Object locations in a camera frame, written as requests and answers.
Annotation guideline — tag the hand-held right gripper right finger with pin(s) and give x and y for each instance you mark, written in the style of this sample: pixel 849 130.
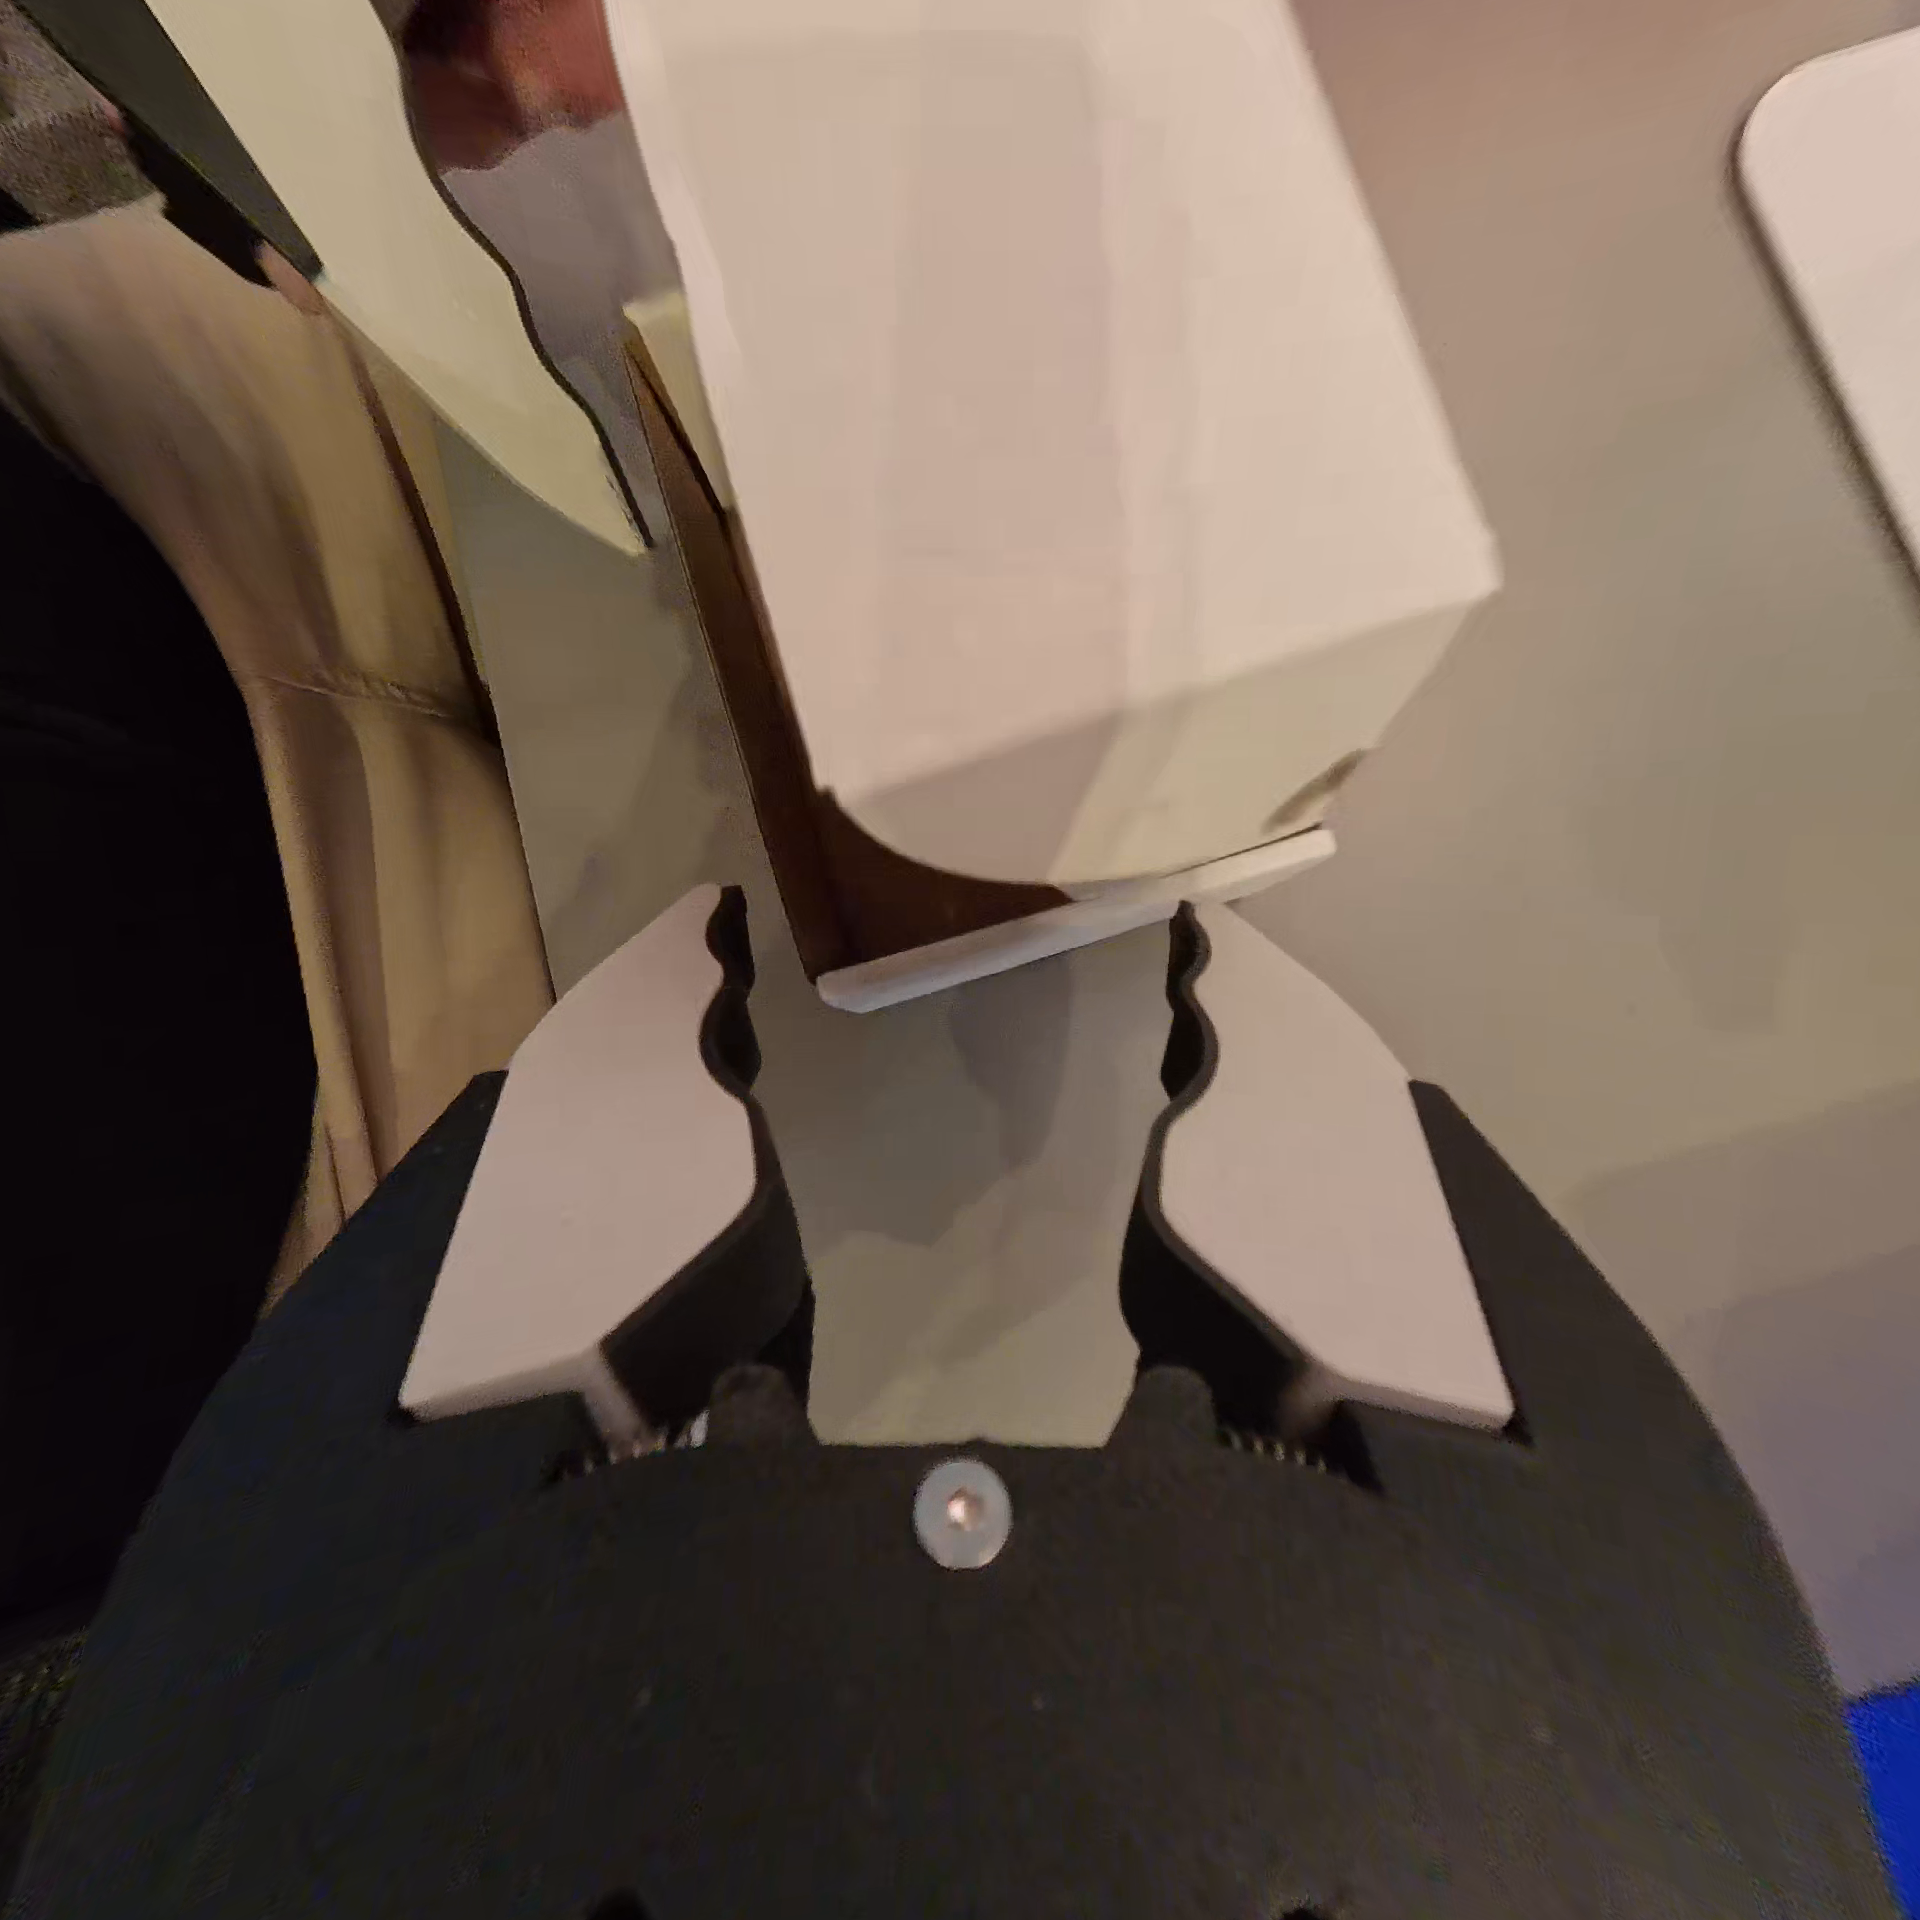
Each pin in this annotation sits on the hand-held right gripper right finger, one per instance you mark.
pixel 1319 1200

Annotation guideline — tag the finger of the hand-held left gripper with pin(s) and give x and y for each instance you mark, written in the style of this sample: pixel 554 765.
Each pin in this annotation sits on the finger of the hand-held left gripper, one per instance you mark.
pixel 390 240

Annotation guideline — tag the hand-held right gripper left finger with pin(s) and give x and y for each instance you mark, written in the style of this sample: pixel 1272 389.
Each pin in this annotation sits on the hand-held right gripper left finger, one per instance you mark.
pixel 600 1184

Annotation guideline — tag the white cardboard box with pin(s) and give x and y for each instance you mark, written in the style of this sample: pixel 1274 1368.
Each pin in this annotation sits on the white cardboard box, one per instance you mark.
pixel 1049 452

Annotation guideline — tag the blue cloth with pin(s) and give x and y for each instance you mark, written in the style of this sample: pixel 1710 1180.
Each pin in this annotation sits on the blue cloth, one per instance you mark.
pixel 1887 1815

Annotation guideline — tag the white rounded board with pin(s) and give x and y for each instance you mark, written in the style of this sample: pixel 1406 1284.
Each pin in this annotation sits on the white rounded board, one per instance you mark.
pixel 1853 270

